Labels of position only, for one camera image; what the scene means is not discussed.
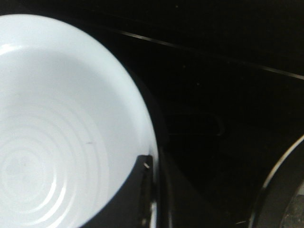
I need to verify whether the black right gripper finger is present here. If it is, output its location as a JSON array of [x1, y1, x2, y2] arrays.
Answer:
[[85, 155, 153, 228]]

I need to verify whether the black glass gas cooktop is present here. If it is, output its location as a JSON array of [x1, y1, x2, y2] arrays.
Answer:
[[0, 0, 304, 228]]

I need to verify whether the light blue plate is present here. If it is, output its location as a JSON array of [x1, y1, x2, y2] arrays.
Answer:
[[0, 14, 158, 228]]

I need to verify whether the right black pan support grate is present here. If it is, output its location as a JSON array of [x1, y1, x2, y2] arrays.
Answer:
[[248, 136, 304, 228]]

